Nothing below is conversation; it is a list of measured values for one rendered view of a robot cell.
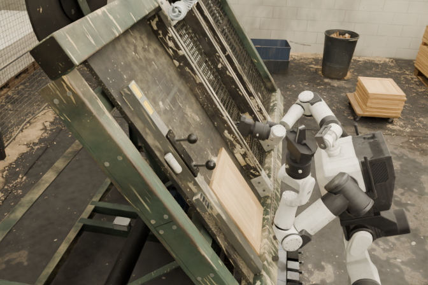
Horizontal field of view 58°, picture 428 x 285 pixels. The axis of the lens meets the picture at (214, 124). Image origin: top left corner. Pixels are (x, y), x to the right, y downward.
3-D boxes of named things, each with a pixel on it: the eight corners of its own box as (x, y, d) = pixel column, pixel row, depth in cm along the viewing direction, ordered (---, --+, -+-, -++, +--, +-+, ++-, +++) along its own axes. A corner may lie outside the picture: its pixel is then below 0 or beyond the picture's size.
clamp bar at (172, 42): (260, 199, 206) (302, 184, 196) (129, -2, 166) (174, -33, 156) (262, 187, 214) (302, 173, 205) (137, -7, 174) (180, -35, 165)
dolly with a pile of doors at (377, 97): (399, 126, 468) (408, 95, 448) (354, 123, 470) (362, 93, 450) (382, 104, 522) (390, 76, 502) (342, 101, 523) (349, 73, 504)
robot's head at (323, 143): (341, 140, 161) (334, 124, 159) (332, 152, 156) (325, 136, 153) (327, 140, 166) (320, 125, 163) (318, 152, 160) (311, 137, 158)
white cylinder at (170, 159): (162, 158, 138) (174, 175, 141) (169, 155, 137) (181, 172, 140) (165, 154, 141) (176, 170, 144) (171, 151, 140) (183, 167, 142)
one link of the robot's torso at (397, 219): (406, 220, 182) (399, 191, 175) (413, 240, 171) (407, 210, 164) (344, 229, 191) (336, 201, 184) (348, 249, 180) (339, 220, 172)
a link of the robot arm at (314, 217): (285, 234, 161) (327, 201, 156) (297, 259, 150) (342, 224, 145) (268, 221, 156) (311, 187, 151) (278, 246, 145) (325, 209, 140)
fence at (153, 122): (253, 274, 164) (262, 272, 162) (119, 90, 132) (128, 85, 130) (254, 265, 168) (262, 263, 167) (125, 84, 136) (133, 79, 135)
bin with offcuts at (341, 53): (354, 81, 586) (364, 39, 554) (320, 79, 588) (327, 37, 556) (346, 69, 630) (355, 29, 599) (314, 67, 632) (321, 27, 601)
